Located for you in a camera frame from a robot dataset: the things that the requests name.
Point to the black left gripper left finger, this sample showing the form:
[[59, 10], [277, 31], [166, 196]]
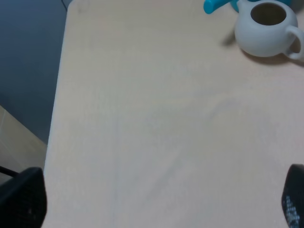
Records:
[[23, 199]]

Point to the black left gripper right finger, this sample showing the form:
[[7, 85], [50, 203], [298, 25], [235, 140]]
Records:
[[292, 199]]

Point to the beige ceramic teapot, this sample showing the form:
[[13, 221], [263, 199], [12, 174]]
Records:
[[267, 28]]

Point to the teal saucepan with handle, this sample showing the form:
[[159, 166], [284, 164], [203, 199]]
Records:
[[210, 6]]

